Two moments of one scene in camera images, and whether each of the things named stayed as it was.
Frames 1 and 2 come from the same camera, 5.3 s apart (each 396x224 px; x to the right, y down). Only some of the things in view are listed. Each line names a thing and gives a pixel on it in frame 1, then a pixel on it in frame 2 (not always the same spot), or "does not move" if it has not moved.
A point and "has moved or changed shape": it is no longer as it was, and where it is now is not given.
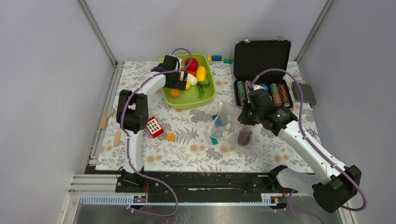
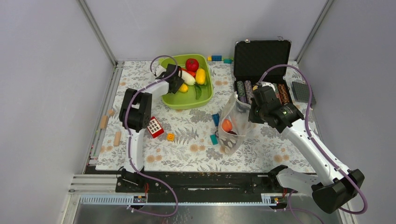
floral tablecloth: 210,139 does not move
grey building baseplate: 308,94 does not move
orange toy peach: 174,93 has moved or changed shape
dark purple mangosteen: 244,137 → 232,132
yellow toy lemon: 201,73 does not move
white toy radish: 191,79 does not move
